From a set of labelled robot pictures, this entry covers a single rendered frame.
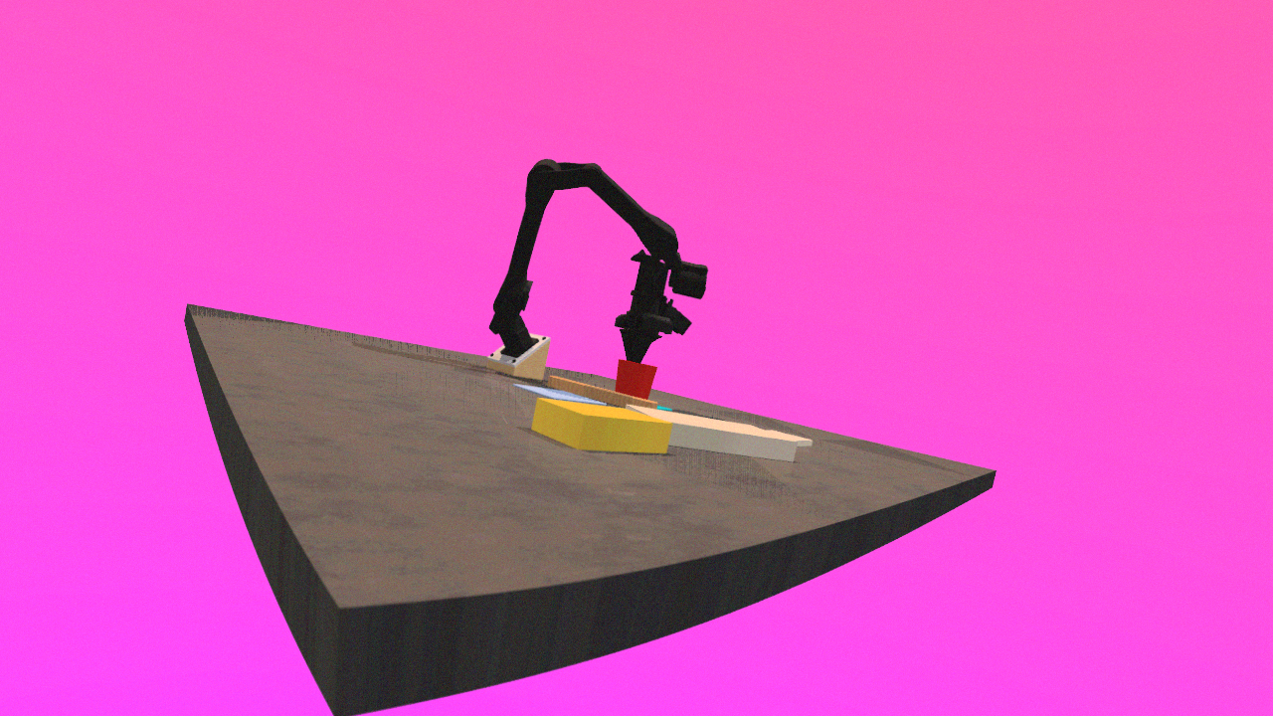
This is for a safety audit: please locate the orange flat bar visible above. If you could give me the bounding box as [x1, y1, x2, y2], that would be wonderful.
[547, 376, 658, 410]

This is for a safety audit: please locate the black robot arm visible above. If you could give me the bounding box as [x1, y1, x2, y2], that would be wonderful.
[489, 159, 709, 358]

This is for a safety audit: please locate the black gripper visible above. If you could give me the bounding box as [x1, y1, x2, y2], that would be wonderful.
[615, 284, 673, 363]

